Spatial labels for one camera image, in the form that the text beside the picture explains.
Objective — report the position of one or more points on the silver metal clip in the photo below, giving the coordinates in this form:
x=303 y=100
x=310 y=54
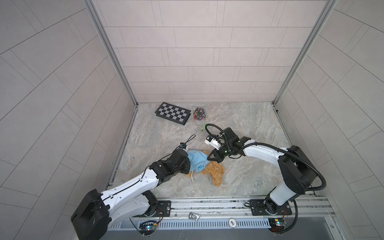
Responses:
x=194 y=216

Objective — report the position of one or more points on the circuit board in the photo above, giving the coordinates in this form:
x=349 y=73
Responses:
x=148 y=226
x=277 y=224

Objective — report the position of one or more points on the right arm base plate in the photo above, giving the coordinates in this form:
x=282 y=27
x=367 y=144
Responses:
x=269 y=208

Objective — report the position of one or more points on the aluminium mounting rail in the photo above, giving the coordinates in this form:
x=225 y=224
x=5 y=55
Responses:
x=228 y=207

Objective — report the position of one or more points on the bag of colourful pieces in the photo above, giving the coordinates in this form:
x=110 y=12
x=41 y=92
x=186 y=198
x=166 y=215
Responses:
x=199 y=114

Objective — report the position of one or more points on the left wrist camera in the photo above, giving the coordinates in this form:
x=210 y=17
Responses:
x=183 y=146

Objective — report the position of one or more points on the brown teddy bear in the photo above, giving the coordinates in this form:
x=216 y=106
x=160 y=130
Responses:
x=214 y=169

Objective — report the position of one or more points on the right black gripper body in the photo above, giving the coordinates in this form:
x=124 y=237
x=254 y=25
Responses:
x=226 y=149

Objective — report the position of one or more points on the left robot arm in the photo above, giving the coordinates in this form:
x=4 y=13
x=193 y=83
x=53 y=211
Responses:
x=97 y=211

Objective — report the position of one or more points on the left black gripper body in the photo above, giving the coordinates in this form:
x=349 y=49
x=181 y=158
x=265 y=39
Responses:
x=183 y=168

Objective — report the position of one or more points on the black white chessboard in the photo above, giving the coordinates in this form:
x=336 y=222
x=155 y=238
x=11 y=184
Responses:
x=173 y=113

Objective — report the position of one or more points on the light blue bear hoodie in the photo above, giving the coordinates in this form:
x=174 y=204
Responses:
x=198 y=160

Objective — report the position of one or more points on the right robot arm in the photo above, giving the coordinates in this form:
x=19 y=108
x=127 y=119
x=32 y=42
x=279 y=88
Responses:
x=297 y=170

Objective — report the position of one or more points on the left circuit board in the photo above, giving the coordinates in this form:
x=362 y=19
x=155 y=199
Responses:
x=148 y=226

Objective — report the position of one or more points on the right circuit board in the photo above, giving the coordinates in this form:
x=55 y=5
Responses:
x=277 y=224

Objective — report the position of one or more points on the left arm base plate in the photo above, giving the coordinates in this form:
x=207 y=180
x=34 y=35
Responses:
x=163 y=209

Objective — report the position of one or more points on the small green pieces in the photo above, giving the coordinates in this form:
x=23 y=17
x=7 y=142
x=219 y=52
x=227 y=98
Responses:
x=203 y=128

